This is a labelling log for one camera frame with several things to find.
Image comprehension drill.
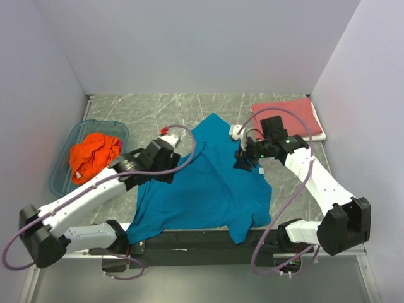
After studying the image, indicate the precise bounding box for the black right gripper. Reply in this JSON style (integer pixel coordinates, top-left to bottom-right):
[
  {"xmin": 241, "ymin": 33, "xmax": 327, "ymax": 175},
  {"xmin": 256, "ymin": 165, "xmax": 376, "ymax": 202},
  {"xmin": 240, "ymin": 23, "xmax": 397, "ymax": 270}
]
[{"xmin": 233, "ymin": 134, "xmax": 273, "ymax": 172}]

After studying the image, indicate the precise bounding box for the blue t-shirt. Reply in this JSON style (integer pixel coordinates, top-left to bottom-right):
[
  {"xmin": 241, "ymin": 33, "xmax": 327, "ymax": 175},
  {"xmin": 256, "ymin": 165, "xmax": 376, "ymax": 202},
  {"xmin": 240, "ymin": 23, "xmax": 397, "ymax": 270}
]
[{"xmin": 127, "ymin": 114, "xmax": 272, "ymax": 244}]

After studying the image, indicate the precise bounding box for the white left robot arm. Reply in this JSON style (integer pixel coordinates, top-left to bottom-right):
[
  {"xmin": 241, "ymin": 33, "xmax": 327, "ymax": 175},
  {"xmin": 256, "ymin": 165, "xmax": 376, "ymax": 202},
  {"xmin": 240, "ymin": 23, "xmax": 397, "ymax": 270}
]
[{"xmin": 19, "ymin": 134, "xmax": 180, "ymax": 268}]

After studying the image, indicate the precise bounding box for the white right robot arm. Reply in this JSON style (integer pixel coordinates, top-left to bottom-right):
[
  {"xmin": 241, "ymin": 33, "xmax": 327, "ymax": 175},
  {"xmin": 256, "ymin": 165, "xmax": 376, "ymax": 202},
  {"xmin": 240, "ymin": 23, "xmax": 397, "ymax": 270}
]
[{"xmin": 230, "ymin": 134, "xmax": 371, "ymax": 256}]

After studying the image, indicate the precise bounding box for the pink t-shirt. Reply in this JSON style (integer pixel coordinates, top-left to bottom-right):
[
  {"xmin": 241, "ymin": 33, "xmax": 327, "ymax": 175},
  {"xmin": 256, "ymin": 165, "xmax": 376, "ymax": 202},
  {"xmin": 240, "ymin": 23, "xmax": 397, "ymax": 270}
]
[{"xmin": 117, "ymin": 141, "xmax": 123, "ymax": 152}]

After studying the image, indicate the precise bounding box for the orange t-shirt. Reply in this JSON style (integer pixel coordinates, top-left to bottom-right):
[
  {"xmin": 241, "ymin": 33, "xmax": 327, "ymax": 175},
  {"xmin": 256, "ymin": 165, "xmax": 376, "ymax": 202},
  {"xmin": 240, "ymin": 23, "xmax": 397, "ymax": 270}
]
[{"xmin": 69, "ymin": 132, "xmax": 121, "ymax": 186}]

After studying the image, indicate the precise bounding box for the folded red t-shirt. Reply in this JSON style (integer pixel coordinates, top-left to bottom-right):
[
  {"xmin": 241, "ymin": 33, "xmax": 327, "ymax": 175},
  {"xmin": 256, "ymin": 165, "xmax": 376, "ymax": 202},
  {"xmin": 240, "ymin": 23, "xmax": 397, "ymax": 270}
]
[{"xmin": 251, "ymin": 97, "xmax": 323, "ymax": 140}]

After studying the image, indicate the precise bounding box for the clear teal plastic bin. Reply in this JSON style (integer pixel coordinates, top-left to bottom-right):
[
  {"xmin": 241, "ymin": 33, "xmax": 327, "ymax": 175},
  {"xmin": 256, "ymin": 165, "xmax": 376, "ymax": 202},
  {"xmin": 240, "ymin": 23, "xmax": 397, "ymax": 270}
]
[{"xmin": 49, "ymin": 119, "xmax": 129, "ymax": 198}]

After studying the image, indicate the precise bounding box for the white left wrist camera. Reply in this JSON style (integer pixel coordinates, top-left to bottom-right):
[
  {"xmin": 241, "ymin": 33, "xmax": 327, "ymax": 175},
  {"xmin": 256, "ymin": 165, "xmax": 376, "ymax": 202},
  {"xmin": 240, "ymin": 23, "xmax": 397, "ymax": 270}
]
[{"xmin": 158, "ymin": 127, "xmax": 181, "ymax": 149}]

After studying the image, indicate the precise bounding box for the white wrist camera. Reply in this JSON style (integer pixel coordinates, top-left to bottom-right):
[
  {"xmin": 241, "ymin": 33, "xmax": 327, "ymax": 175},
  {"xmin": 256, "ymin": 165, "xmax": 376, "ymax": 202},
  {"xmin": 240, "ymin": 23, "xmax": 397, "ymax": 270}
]
[
  {"xmin": 158, "ymin": 127, "xmax": 181, "ymax": 149},
  {"xmin": 229, "ymin": 124, "xmax": 247, "ymax": 151}
]

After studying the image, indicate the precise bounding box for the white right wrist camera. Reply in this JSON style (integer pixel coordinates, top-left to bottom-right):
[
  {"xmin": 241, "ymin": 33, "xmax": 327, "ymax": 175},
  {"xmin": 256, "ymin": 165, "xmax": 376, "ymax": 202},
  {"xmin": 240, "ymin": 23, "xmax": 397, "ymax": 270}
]
[{"xmin": 229, "ymin": 124, "xmax": 247, "ymax": 151}]

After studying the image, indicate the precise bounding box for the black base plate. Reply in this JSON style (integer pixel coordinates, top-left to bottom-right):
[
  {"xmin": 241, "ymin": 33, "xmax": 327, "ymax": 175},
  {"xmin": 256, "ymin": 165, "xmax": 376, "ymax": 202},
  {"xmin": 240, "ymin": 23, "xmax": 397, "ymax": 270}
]
[{"xmin": 88, "ymin": 229, "xmax": 316, "ymax": 274}]

